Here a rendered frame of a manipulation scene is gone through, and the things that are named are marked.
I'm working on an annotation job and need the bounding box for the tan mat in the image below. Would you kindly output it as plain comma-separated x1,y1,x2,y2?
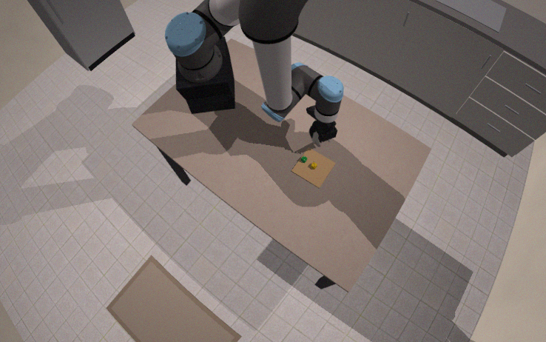
292,148,336,188

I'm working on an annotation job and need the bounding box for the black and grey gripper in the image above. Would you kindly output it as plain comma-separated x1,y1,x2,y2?
309,120,337,146

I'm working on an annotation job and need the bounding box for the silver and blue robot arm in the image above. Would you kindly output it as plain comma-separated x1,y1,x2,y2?
165,0,344,123

